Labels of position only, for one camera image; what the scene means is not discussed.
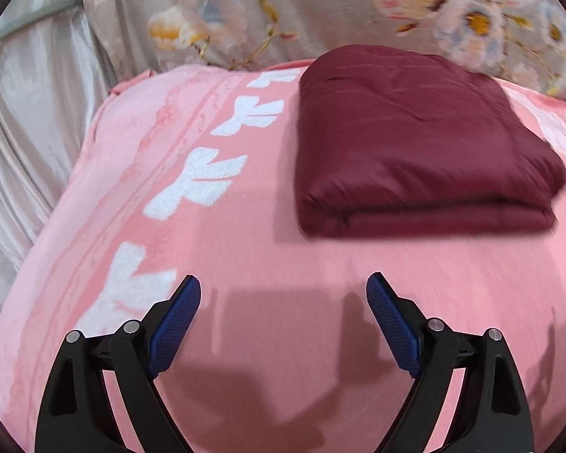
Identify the pink blanket with white bows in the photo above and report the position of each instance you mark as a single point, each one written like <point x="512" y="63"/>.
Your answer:
<point x="273" y="302"/>

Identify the maroon padded jacket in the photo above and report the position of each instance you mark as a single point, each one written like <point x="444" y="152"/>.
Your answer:
<point x="420" y="141"/>

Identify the pale grey satin cloth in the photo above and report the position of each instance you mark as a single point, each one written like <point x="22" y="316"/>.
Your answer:
<point x="28" y="104"/>

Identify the grey floral bed quilt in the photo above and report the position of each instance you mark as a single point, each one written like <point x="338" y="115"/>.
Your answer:
<point x="335" y="4"/>

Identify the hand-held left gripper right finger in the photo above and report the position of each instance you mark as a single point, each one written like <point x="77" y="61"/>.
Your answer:
<point x="396" y="325"/>

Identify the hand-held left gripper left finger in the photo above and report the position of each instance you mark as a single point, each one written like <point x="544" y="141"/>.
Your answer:
<point x="172" y="325"/>

